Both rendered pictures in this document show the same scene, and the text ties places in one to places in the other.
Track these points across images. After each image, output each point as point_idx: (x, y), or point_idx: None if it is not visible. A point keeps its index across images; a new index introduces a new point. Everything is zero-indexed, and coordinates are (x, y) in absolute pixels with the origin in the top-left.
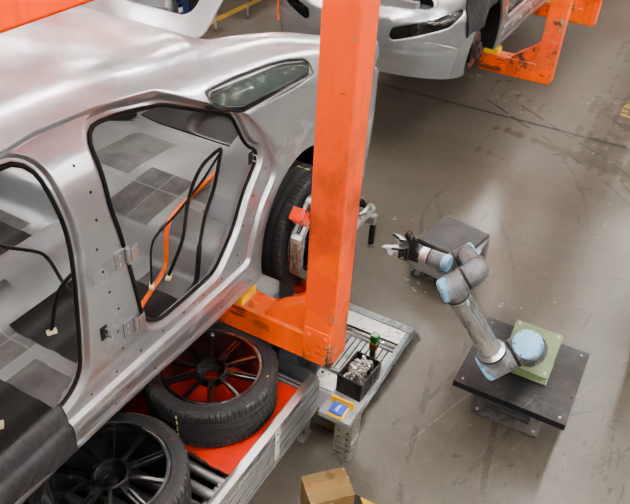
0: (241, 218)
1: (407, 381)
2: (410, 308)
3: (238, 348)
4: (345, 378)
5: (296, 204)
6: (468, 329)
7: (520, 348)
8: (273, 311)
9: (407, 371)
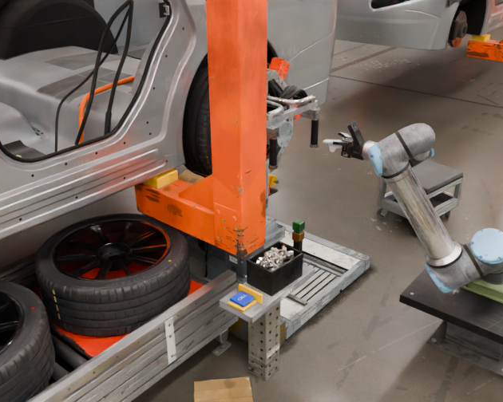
0: (151, 79)
1: (354, 307)
2: (371, 243)
3: (155, 241)
4: (255, 264)
5: None
6: (410, 216)
7: (481, 249)
8: (185, 191)
9: (356, 298)
